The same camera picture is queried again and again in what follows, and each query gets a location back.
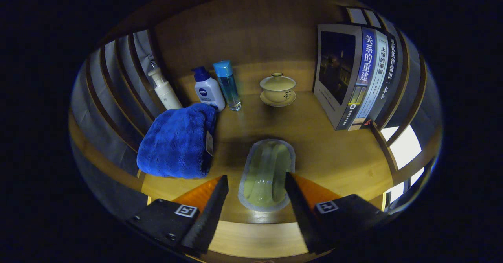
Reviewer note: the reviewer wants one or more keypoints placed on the wooden cabinet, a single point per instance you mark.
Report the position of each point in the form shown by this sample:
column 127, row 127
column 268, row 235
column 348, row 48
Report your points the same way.
column 243, row 31

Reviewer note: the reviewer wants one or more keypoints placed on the white spine book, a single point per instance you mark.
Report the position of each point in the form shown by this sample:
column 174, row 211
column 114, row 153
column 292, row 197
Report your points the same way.
column 375, row 78

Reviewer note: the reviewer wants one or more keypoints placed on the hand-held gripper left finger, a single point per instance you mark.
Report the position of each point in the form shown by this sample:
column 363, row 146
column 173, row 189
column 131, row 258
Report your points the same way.
column 210, row 219

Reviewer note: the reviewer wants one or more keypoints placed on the beige lidded tea cup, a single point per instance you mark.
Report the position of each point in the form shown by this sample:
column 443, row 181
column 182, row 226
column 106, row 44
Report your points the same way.
column 278, row 88

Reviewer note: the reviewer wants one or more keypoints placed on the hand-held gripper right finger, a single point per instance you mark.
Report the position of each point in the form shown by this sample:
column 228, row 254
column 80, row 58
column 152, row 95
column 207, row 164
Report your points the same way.
column 302, row 216

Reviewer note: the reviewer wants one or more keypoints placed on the blue spine book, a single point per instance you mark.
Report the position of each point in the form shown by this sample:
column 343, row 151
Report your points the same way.
column 338, row 66

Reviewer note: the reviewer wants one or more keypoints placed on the black backdrop cloth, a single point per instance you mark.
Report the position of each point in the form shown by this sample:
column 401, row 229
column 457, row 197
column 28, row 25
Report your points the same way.
column 112, row 98

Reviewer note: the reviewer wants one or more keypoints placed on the black spine book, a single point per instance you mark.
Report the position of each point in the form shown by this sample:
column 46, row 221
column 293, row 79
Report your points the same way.
column 389, row 70

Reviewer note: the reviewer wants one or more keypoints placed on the wooden countertop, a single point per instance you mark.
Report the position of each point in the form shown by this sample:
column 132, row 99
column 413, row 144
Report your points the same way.
column 326, row 153

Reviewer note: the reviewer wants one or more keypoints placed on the clear blue bottle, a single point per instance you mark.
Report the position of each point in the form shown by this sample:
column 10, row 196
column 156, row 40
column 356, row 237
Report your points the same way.
column 230, row 88

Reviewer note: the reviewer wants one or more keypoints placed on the blue towel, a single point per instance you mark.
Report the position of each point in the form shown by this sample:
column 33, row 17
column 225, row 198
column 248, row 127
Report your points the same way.
column 177, row 141

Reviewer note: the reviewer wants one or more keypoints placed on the white pump bottle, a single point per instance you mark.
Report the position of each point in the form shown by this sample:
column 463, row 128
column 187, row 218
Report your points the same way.
column 167, row 94

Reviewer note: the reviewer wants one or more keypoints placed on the white bottle blue cap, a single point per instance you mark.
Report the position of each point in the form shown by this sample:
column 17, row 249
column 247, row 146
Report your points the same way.
column 208, row 94

